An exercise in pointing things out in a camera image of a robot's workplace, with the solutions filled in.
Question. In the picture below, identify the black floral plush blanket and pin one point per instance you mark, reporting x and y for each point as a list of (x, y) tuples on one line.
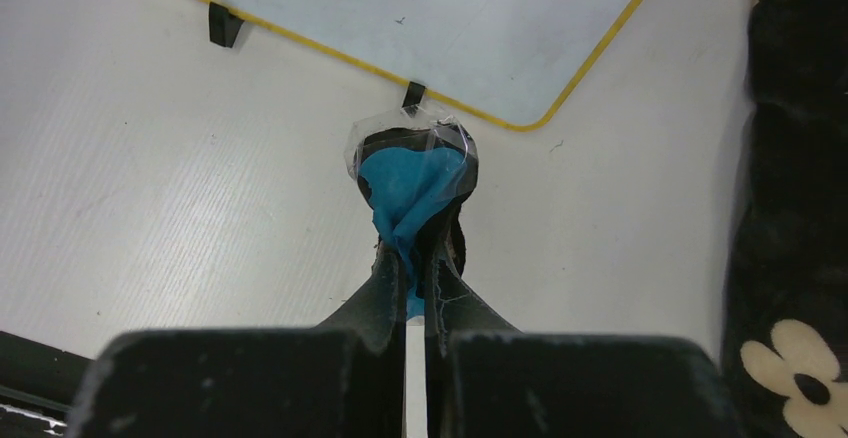
[(784, 343)]

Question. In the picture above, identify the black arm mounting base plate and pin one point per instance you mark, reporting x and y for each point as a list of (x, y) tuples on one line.
[(38, 385)]

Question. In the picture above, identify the yellow framed whiteboard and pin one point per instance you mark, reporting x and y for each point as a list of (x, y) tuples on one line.
[(510, 62)]

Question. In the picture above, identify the black left whiteboard foot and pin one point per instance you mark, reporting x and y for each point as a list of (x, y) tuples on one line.
[(223, 25)]

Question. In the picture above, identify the black whiteboard foot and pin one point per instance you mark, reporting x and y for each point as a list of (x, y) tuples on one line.
[(414, 95), (223, 25)]

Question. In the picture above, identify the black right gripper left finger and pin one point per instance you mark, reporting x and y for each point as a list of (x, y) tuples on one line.
[(343, 377)]

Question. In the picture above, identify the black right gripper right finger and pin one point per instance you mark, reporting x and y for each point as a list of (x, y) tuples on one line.
[(485, 378)]

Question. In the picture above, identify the blue eraser cloth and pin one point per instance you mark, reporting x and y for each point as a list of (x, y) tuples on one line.
[(411, 165)]

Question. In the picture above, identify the black right whiteboard foot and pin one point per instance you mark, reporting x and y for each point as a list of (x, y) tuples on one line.
[(414, 95)]

